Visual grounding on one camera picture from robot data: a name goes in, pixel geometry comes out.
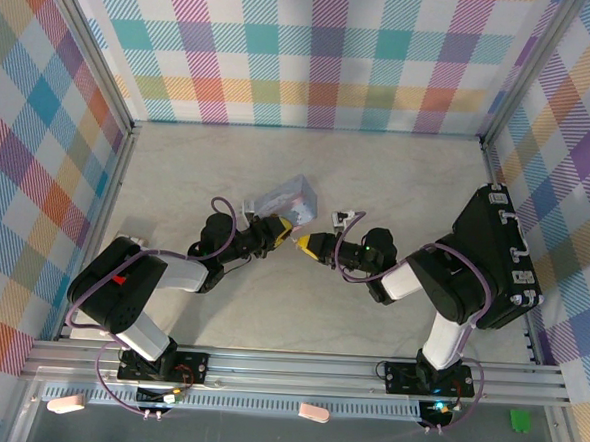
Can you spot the small black circuit board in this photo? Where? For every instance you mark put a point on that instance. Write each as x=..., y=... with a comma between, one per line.
x=159, y=397
x=439, y=410

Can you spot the pastel cartoon pouch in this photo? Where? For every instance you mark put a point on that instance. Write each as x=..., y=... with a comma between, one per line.
x=291, y=201

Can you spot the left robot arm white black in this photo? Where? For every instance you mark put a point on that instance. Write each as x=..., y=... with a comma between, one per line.
x=105, y=289

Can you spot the black hard briefcase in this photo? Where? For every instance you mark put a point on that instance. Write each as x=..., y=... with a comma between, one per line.
x=485, y=217

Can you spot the aluminium frame post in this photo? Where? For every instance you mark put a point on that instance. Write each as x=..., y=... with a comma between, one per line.
x=92, y=53
x=529, y=70

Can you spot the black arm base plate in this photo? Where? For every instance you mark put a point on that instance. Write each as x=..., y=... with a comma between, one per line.
x=193, y=367
x=400, y=378

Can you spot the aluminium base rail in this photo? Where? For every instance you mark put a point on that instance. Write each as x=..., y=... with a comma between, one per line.
x=290, y=373

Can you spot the flat red card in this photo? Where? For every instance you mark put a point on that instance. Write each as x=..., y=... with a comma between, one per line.
x=118, y=280

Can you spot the small green block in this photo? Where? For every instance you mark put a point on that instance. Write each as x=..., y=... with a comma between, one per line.
x=519, y=421

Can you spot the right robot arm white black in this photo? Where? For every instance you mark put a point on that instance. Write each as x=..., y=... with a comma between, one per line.
x=451, y=290

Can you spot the pink oval tag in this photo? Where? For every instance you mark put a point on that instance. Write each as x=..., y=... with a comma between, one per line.
x=314, y=413
x=66, y=403

